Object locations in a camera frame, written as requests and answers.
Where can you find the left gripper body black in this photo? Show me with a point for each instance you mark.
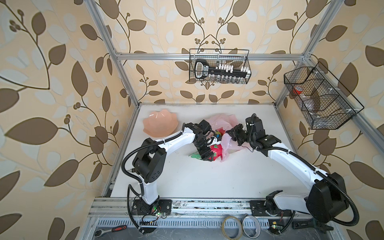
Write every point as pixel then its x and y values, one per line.
pixel 203 147

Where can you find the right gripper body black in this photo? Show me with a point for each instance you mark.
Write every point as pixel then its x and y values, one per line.
pixel 241 136

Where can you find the pink plastic bag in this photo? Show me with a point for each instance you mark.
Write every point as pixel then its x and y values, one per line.
pixel 223 123

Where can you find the red dragon fruit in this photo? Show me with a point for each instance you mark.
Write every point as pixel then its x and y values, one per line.
pixel 217 151

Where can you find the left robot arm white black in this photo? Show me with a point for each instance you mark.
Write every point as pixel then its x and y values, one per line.
pixel 146 163

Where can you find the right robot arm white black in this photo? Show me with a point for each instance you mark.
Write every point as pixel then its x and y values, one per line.
pixel 327 199

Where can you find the pink fruit plate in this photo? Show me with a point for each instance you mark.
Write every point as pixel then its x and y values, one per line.
pixel 160 124

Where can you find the black socket tool set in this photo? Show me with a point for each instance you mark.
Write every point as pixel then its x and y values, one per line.
pixel 203 70

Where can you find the red capped plastic bottle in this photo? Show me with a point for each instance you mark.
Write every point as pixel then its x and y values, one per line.
pixel 298 91

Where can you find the tape roll left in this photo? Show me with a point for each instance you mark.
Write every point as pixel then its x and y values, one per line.
pixel 231 223

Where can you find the tape roll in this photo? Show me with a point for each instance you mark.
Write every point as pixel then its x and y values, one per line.
pixel 231 223
pixel 251 227

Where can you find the tape roll right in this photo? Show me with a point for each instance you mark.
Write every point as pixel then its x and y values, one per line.
pixel 251 227

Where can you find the black adjustable wrench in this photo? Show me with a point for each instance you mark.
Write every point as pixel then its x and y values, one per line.
pixel 313 223

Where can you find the black wire basket centre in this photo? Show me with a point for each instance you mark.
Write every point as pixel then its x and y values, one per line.
pixel 214 57

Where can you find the black wire basket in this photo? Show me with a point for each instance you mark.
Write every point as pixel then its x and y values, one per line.
pixel 214 57
pixel 330 102

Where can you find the black wire basket right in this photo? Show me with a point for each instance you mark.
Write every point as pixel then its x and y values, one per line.
pixel 330 102

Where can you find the aluminium frame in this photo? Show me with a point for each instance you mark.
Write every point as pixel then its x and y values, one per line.
pixel 372 134

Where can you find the red handled ratchet wrench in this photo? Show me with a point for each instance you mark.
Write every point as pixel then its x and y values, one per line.
pixel 100 232

